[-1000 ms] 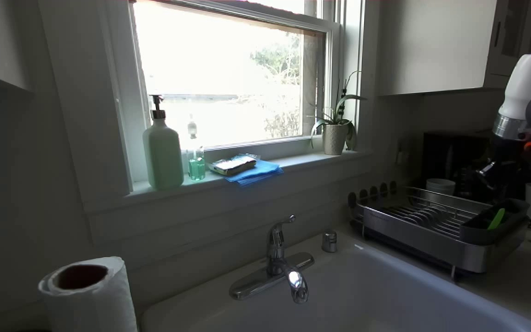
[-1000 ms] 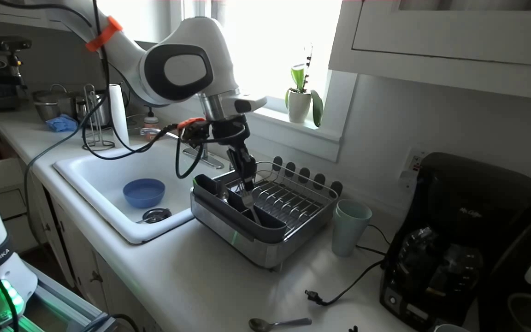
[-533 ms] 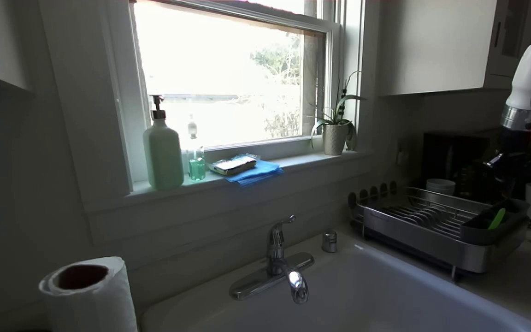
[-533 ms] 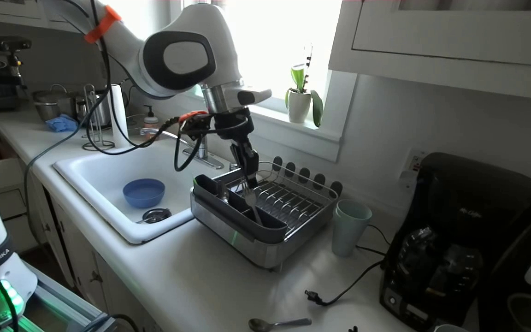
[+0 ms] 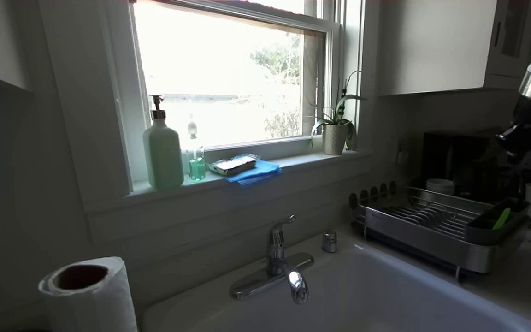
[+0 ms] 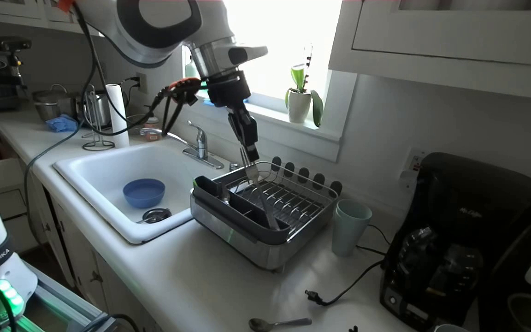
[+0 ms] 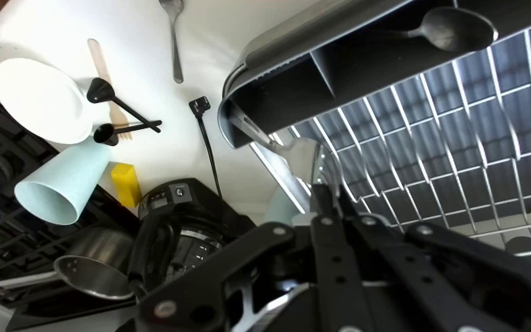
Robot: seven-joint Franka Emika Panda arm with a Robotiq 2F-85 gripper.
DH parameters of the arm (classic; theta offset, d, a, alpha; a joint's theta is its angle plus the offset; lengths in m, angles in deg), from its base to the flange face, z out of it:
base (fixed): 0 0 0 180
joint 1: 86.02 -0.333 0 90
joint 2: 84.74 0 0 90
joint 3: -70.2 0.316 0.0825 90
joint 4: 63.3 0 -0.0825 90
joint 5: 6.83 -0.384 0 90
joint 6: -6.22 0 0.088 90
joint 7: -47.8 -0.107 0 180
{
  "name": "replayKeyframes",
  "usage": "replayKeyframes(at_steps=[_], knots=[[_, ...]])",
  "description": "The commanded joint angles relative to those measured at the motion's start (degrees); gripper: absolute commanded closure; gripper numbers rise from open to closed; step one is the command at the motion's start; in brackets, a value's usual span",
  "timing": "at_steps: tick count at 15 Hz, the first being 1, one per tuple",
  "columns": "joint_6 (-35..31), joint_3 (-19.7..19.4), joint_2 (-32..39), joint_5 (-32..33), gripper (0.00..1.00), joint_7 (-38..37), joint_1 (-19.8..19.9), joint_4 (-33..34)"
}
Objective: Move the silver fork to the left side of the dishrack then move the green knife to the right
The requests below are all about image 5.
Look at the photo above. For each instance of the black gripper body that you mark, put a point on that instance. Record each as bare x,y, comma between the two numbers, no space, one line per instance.
525,126

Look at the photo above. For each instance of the black coffee maker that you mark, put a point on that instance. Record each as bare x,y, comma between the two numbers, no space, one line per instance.
455,154

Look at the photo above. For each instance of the dark cutlery holder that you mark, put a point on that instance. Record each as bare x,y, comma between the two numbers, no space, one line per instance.
479,229

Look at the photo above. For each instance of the wide white upper cabinet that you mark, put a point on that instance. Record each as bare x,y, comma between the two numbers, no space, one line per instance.
431,43

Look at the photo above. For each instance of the steel dish rack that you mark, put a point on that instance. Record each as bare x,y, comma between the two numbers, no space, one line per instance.
418,237

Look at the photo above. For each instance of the potted plant white pot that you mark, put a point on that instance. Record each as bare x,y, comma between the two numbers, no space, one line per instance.
331,139

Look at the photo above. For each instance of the silver sink cap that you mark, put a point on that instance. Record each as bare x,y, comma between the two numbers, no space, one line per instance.
330,242

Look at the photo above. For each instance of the white sink basin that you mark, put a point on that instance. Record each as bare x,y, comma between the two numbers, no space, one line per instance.
368,296

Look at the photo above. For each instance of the chrome faucet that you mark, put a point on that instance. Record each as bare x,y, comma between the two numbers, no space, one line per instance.
274,246

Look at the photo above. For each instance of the black sponge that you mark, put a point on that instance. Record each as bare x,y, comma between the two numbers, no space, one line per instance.
234,165

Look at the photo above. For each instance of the small green bottle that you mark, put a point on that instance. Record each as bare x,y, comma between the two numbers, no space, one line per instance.
195,166

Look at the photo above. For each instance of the green soap dispenser bottle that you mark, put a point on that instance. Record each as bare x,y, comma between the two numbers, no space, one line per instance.
164,154

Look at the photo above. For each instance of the paper towel roll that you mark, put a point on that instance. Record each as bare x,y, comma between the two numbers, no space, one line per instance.
92,296

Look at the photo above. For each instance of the white wall outlet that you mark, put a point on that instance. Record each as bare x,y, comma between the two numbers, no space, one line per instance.
400,155

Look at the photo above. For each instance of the window with white frame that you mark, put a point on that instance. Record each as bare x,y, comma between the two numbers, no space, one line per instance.
228,80

